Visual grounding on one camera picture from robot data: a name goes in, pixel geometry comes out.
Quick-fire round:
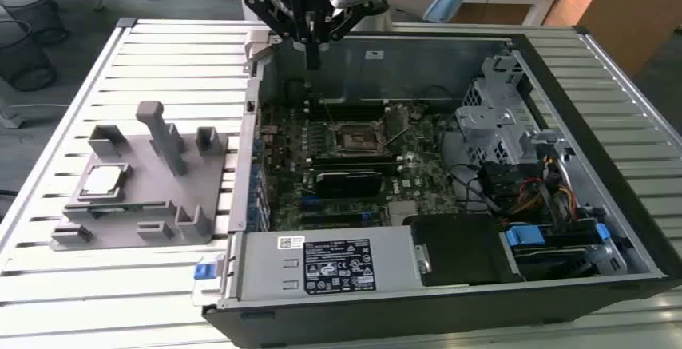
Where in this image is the yellow power wire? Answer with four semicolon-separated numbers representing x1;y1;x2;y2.
552;180;583;222

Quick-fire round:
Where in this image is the red wire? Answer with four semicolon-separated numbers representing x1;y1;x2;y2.
520;178;548;196

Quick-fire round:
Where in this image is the small silver heatsink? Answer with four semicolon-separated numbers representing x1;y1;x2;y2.
388;200;424;226

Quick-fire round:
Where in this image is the grey plastic parts rack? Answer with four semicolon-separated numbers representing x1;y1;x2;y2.
50;101;232;252

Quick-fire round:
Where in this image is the black graphics card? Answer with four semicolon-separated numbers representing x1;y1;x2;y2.
313;169;384;199

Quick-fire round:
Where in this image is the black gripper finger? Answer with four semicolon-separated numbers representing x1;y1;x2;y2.
316;1;389;70
244;0;318;71

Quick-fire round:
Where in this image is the blue disk carrier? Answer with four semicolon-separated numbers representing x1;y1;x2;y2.
504;222;612;254

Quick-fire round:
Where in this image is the brown wooden cabinet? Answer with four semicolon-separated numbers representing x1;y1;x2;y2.
579;0;682;78

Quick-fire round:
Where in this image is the grey metal stand foot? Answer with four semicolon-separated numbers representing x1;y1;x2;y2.
0;95;26;129

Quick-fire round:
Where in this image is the green motherboard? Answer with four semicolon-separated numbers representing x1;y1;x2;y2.
258;101;464;232

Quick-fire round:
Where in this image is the metal socket cover frame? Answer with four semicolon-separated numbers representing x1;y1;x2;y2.
384;103;413;134

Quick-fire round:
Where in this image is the black open PC case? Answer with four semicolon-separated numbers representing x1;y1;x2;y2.
201;29;682;349

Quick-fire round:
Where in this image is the silver metal drive cage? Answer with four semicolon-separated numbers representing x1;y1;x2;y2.
456;55;567;166

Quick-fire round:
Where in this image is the silver square CPU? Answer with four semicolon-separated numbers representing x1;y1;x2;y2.
79;164;133;198

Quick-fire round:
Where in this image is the black RAM slot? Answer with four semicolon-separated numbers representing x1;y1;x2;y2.
316;164;400;173
309;109;389;122
306;100;389;111
314;156;400;165

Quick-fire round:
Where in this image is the black plastic shroud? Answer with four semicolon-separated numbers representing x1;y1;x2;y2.
408;213;527;287

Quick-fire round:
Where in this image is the silver power supply with label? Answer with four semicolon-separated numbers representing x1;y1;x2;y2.
226;227;428;300

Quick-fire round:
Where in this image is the green RAM stick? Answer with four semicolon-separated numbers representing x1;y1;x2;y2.
87;201;165;212

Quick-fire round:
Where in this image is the black wire mesh bin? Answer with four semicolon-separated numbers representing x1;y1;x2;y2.
0;19;58;93
0;0;70;46

